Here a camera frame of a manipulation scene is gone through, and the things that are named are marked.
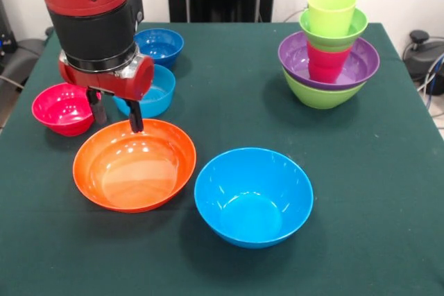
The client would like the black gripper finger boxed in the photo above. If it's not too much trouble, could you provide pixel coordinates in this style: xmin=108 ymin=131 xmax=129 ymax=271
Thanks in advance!
xmin=124 ymin=100 xmax=144 ymax=134
xmin=86 ymin=89 xmax=108 ymax=127

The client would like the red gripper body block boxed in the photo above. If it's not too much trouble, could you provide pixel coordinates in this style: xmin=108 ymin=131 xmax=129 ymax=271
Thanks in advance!
xmin=58 ymin=51 xmax=155 ymax=103

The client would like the pink plastic bowl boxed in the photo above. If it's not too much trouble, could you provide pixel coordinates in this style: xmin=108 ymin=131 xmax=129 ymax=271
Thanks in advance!
xmin=31 ymin=81 xmax=102 ymax=137

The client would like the purple plastic bowl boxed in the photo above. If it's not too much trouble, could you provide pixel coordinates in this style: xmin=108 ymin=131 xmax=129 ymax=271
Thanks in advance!
xmin=277 ymin=31 xmax=381 ymax=92

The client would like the red plastic cup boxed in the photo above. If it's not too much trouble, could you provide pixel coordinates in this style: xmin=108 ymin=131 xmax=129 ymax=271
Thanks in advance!
xmin=306 ymin=41 xmax=351 ymax=85

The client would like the small ribbed green bowl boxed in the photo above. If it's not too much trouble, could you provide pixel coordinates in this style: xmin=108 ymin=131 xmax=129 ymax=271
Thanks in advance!
xmin=298 ymin=8 xmax=368 ymax=53

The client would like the green plastic cup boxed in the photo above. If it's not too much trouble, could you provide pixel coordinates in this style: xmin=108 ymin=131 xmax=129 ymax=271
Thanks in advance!
xmin=307 ymin=0 xmax=358 ymax=37

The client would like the ribbed light blue bowl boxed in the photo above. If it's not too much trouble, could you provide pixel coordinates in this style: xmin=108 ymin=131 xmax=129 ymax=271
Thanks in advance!
xmin=112 ymin=63 xmax=176 ymax=119

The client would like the orange plastic bowl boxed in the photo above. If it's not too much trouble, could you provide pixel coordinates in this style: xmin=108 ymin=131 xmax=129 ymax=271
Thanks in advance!
xmin=71 ymin=118 xmax=198 ymax=214

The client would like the dark blue bowl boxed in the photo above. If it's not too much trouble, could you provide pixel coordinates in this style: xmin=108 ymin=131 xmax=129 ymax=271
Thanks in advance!
xmin=133 ymin=28 xmax=185 ymax=69

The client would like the black box device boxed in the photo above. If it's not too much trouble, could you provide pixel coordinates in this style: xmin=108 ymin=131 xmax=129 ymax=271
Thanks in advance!
xmin=0 ymin=0 xmax=18 ymax=55

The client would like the large light blue bowl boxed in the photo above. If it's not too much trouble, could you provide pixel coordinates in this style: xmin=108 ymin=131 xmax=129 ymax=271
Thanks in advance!
xmin=194 ymin=147 xmax=315 ymax=250

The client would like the large green bowl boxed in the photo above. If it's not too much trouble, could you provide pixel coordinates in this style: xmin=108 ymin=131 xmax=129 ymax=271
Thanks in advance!
xmin=282 ymin=67 xmax=368 ymax=110

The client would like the dark green table cloth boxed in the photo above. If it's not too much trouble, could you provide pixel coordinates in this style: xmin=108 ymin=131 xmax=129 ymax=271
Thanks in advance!
xmin=0 ymin=21 xmax=444 ymax=296

